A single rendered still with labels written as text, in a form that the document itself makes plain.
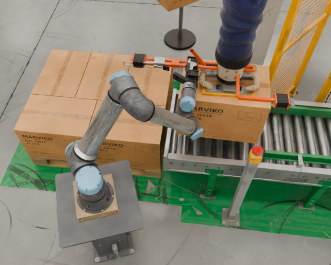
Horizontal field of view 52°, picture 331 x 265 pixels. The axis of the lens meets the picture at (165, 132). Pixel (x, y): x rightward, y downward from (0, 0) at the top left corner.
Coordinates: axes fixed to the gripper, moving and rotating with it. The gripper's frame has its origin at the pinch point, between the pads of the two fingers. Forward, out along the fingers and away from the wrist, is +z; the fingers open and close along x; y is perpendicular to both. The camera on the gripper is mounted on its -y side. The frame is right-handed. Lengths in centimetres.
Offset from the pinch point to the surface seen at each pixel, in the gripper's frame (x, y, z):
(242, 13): 48, 26, -11
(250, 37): 31.1, 33.8, -8.1
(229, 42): 27.0, 22.8, -9.4
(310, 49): -58, 112, 99
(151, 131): -67, -26, -9
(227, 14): 42.9, 19.1, -6.6
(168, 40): -118, -31, 169
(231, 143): -66, 39, -14
